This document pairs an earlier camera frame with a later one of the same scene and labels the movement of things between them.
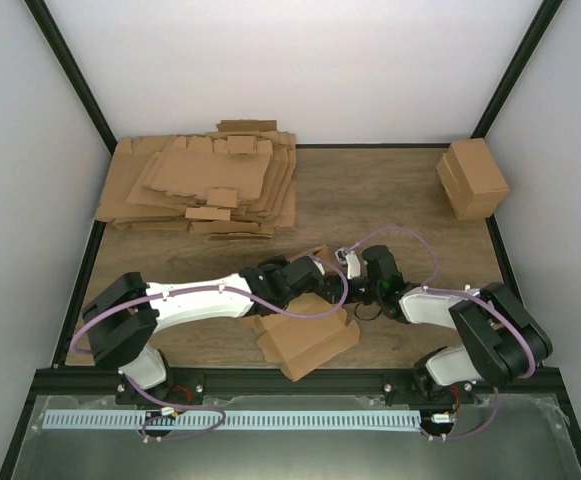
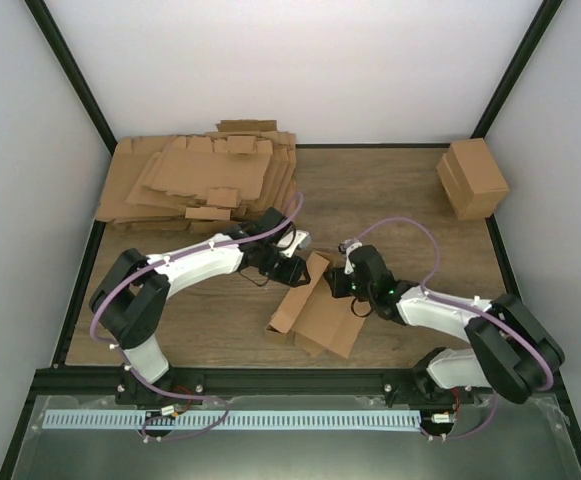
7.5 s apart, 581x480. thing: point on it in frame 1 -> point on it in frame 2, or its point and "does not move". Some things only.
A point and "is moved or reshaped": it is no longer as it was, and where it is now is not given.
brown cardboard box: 299,343 is moved or reshaped
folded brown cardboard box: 471,180 does not move
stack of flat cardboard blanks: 236,183 does not move
